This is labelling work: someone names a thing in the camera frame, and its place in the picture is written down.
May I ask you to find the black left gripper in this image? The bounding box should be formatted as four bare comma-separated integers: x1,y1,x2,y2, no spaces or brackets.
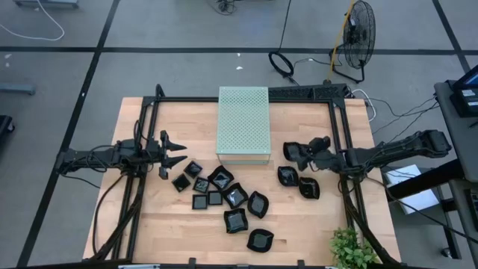
145,129,189,181

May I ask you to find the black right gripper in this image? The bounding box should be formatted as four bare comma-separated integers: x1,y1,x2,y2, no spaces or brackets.
295,143,348,173

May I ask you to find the green perforated metal shelf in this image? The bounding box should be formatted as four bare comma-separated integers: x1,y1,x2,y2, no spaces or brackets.
215,86,272,166

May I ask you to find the green potted plant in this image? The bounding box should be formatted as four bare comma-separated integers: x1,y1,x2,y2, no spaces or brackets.
329,226,382,269

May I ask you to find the white paper sheet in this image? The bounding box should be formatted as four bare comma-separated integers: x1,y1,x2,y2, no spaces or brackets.
384,164,441,215

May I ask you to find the black desk support bar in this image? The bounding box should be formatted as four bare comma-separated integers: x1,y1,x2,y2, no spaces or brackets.
386,158,462,201

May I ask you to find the black floor fan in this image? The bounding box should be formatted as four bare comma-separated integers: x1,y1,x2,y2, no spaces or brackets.
328,0,377,84

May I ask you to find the grey side desk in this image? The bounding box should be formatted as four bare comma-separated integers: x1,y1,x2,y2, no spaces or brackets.
434,80,478,184

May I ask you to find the black device with white labels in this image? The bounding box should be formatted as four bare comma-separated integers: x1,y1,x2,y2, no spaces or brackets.
450,87,478,117

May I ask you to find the grey floor bar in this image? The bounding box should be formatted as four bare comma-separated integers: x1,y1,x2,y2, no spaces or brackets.
0,82,37,96

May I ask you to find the black floor object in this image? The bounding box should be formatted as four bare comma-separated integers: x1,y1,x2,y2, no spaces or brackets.
0,114,16,140

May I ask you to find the black monitor with blue screen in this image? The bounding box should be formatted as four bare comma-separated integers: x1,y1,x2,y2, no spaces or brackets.
452,64,478,90

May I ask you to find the grey cart base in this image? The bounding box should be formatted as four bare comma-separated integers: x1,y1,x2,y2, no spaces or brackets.
13,0,80,9

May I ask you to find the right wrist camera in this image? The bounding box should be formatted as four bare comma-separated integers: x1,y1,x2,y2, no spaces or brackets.
308,136,332,154

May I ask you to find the black perforated cable tray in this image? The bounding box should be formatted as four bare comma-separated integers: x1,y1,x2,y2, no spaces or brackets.
267,83,349,102

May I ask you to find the white cable by table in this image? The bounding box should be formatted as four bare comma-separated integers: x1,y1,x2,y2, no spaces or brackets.
350,88,377,123

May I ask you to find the black coiled cable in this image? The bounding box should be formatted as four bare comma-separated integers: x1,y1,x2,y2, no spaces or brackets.
267,0,299,86

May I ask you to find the yellow hanging cable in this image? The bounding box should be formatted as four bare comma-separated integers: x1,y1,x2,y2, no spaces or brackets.
327,0,355,82

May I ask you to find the black cable bundle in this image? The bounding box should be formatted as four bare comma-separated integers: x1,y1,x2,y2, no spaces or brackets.
208,0,240,16

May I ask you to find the white floor cable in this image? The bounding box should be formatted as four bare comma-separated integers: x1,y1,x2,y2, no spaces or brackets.
0,0,66,42

